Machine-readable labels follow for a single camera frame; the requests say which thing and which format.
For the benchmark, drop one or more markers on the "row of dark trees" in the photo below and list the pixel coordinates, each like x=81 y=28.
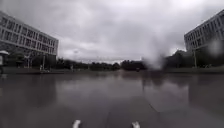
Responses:
x=100 y=65

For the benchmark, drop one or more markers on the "wet grey paved plaza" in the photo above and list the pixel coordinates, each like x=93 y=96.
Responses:
x=110 y=100

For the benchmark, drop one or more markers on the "robot's own part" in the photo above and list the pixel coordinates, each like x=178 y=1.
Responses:
x=76 y=124
x=136 y=125

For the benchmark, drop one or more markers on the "grass strip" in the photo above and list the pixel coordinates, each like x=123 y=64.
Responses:
x=196 y=70

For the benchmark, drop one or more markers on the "large grey windowed building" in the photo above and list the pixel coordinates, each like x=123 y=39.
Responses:
x=23 y=41

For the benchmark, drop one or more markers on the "tall grey windowed building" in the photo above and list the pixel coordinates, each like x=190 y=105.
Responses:
x=206 y=36

